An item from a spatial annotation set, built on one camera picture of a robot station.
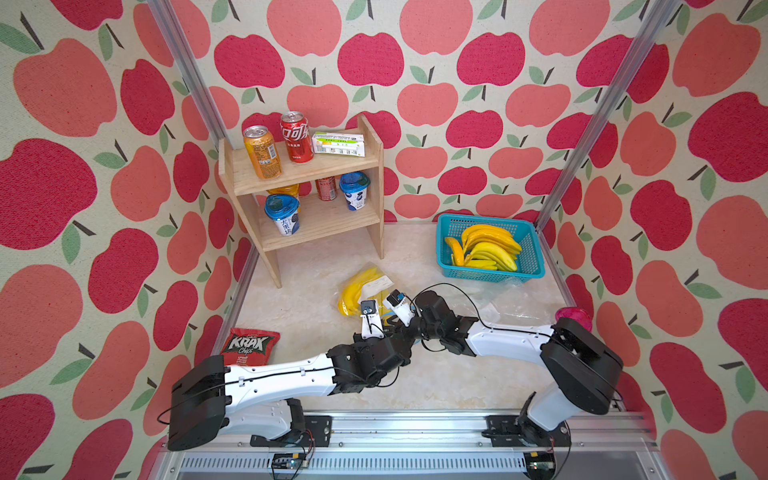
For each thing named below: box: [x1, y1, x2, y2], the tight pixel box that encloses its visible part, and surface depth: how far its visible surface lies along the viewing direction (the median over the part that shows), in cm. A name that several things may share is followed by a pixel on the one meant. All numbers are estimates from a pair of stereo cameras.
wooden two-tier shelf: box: [218, 115, 385, 288], surface depth 80 cm
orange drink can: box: [243, 125, 282, 180], surface depth 68 cm
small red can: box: [315, 176, 337, 201], surface depth 97 cm
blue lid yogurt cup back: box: [339, 171, 371, 211], surface depth 92 cm
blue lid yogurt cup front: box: [264, 194, 301, 237], surface depth 86 cm
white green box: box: [312, 132, 366, 157], surface depth 78 cm
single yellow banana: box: [444, 237, 465, 266], surface depth 105 cm
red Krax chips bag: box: [220, 328, 281, 366], surface depth 88 cm
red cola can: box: [280, 111, 314, 164], surface depth 72 cm
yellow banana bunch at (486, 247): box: [445, 224, 522, 271], surface depth 106 cm
